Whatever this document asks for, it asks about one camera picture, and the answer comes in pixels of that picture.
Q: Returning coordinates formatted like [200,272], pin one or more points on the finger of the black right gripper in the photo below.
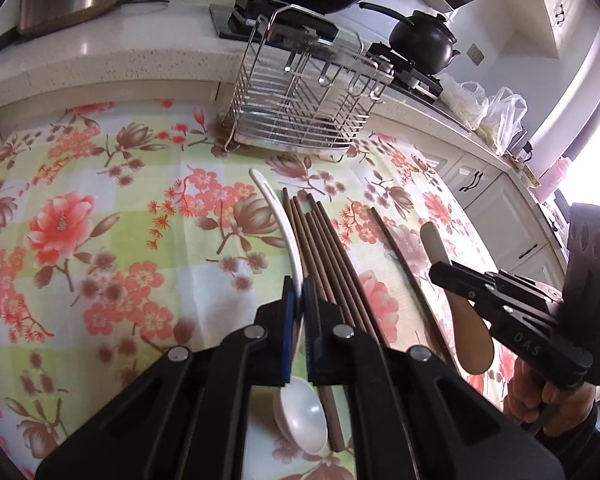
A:
[464,282]

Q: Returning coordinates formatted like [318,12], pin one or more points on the dark lone chopstick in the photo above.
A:
[433,325]

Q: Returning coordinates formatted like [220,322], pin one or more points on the beige short rice scoop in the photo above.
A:
[473,343]

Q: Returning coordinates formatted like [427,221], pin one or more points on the brown wooden chopstick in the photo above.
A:
[312,254]
[345,277]
[320,208]
[339,284]
[332,289]
[327,397]

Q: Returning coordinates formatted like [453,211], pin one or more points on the white long-handled spoon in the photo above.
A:
[298,411]

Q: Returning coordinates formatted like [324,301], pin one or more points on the right hand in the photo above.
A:
[528,390]

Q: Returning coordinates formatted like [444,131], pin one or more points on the white cabinet drawers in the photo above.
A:
[512,225]

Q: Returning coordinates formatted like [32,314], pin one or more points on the steel wire utensil rack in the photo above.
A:
[297,94]

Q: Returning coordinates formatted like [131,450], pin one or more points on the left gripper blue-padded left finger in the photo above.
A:
[272,358]

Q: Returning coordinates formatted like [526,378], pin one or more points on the clear plastic bag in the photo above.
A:
[503,119]

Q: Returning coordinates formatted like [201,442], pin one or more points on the wall light switch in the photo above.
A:
[475,54]

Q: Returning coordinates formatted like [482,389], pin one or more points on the floral tablecloth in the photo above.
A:
[126,228]

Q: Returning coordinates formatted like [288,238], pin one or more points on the white plastic bag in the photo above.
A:
[466,100]

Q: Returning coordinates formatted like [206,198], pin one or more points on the black clay kettle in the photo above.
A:
[421,38]

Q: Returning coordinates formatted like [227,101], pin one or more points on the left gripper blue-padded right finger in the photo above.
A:
[327,355]

